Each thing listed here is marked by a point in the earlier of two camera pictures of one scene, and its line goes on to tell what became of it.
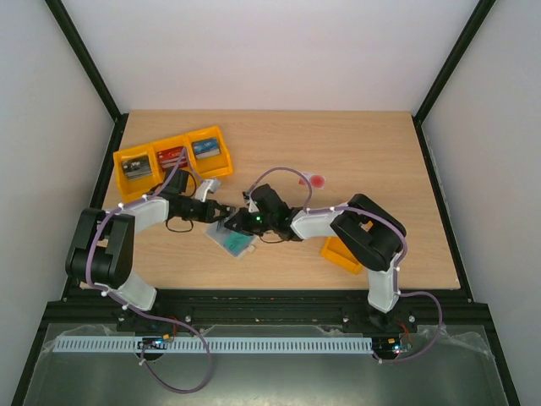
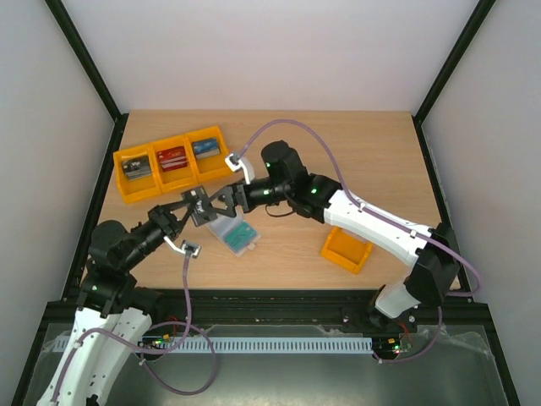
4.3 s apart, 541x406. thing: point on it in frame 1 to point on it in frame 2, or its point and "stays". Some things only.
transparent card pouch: x=236 y=243 stays
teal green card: x=236 y=242 stays
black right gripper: x=242 y=219 to x=236 y=197
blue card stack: x=205 y=148 stays
